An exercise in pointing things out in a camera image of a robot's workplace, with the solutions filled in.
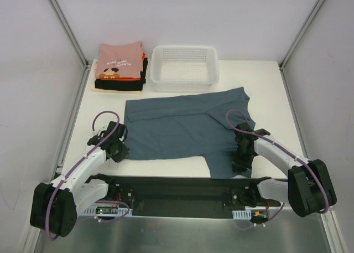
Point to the left aluminium frame post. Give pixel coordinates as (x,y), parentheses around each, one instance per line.
(68,31)

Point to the white cable duct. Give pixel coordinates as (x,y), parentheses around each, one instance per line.
(242,214)
(107,211)

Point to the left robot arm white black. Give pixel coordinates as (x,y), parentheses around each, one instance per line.
(56,205)

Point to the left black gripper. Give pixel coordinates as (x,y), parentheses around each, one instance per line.
(119,154)

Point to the white plastic basket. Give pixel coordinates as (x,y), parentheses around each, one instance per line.
(184,68)

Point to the blue-grey t shirt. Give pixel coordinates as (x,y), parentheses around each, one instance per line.
(188,126)

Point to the right white cable duct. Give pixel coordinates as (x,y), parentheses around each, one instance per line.
(242,214)

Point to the pink folded t shirt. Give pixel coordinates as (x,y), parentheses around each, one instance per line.
(109,53)

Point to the black folded t shirt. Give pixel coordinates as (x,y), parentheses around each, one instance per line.
(114,85)

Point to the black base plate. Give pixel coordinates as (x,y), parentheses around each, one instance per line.
(184,197)

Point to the right aluminium side rail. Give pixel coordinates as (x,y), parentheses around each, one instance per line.
(301,90)

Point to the aluminium frame post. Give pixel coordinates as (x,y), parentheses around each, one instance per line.
(302,32)
(68,31)

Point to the orange folded t shirt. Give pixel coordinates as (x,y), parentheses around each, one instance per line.
(127,69)

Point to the left aluminium side rail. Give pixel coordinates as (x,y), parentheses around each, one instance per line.
(74,109)

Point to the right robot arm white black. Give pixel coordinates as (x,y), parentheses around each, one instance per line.
(308,188)

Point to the aluminium side rail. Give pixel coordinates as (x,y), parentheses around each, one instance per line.
(301,90)
(74,109)

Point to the left white cable duct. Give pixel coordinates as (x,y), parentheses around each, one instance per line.
(107,211)

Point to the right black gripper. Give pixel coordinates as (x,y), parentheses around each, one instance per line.
(239,162)

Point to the right aluminium frame post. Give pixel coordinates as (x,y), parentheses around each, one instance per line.
(302,32)

